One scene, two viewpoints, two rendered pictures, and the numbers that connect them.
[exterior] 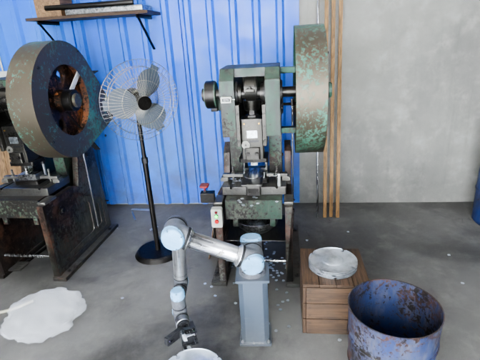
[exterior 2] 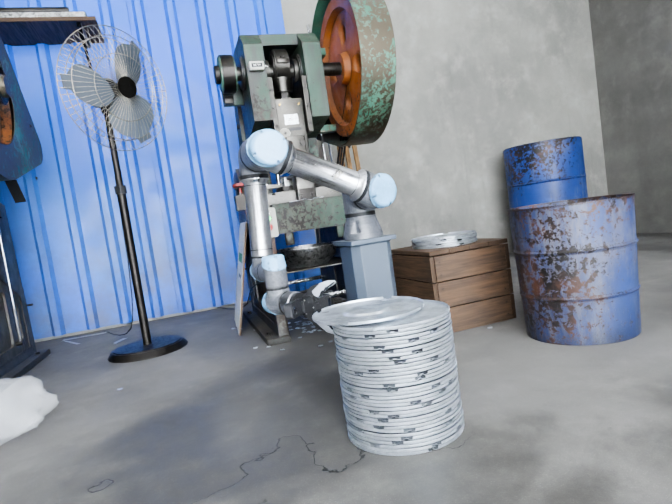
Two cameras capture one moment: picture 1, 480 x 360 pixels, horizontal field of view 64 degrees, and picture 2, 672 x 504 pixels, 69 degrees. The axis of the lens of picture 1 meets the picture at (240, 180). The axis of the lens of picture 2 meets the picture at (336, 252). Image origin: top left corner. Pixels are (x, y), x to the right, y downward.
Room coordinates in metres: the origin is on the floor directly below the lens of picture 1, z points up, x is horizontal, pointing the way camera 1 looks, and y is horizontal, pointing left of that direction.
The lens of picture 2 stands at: (0.20, 0.84, 0.55)
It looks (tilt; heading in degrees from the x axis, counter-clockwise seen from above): 4 degrees down; 335
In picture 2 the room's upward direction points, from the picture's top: 8 degrees counter-clockwise
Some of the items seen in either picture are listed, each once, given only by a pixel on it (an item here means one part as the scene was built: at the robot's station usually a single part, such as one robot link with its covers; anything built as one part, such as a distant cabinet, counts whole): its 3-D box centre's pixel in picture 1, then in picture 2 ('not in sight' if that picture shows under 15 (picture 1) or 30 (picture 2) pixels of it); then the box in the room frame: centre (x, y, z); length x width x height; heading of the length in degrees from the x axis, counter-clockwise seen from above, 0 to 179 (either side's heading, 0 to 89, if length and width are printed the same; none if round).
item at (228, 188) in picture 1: (255, 183); (298, 197); (2.65, -0.11, 0.68); 0.45 x 0.30 x 0.06; 83
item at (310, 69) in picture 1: (301, 88); (334, 74); (2.71, -0.46, 1.33); 1.03 x 0.28 x 0.82; 173
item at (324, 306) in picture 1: (331, 288); (449, 282); (2.01, -0.53, 0.18); 0.40 x 0.38 x 0.35; 173
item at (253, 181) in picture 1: (253, 186); (305, 185); (2.47, -0.09, 0.72); 0.25 x 0.14 x 0.14; 173
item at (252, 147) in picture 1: (252, 136); (290, 126); (2.61, -0.11, 1.04); 0.17 x 0.15 x 0.30; 173
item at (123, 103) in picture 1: (155, 151); (123, 202); (3.24, 0.72, 0.80); 1.24 x 0.65 x 1.59; 173
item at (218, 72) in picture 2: (251, 93); (279, 71); (2.65, -0.11, 1.33); 0.66 x 0.18 x 0.18; 83
